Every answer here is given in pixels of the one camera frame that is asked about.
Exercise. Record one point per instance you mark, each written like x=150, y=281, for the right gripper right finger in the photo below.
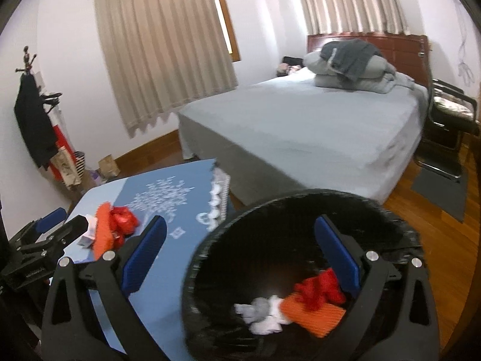
x=393, y=314

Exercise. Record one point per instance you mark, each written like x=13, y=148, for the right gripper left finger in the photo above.
x=70, y=327

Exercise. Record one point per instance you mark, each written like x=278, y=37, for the white cardboard box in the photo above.
x=87, y=239

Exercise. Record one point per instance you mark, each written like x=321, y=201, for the orange foam net large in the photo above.
x=104, y=239

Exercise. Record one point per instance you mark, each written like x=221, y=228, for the orange foam net small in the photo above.
x=319, y=323

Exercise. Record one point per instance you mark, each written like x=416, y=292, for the red knit glove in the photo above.
x=316, y=291

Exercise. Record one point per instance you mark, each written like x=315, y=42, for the red plastic bag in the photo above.
x=122, y=223

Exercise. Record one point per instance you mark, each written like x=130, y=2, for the white tissue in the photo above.
x=263, y=315

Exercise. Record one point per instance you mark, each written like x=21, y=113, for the black trash bin with liner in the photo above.
x=264, y=250

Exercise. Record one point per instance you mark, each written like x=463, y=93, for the beige tote bag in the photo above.
x=64, y=164

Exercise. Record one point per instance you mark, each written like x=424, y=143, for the striped basket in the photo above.
x=80, y=163

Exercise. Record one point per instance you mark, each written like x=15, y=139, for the brown paper bag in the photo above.
x=108, y=167

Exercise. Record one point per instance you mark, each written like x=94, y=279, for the red hanging bag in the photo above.
x=61, y=141

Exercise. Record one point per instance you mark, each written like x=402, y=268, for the grey floor mat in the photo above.
x=449, y=195

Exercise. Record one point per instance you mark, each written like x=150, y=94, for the black hanging coat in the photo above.
x=34, y=124

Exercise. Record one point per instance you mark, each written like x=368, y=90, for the wooden coat rack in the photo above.
x=50, y=101

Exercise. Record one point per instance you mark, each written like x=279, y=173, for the black office chair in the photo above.
x=451, y=114

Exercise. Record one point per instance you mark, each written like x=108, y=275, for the bed with grey sheet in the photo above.
x=287, y=134

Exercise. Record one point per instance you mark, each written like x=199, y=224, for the grey folded quilt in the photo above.
x=380, y=76

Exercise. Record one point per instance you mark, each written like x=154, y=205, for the beige left curtain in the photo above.
x=161, y=55

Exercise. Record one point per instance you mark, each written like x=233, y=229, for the beige curtain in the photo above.
x=354, y=16
x=161, y=55

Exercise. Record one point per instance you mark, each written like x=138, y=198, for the red wooden headboard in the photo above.
x=410, y=54

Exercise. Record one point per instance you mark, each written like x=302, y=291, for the dark grey towel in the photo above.
x=349, y=58

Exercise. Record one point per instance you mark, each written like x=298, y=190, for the black bag beside bed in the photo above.
x=288, y=66

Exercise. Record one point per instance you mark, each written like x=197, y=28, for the beige right curtain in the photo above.
x=354, y=16

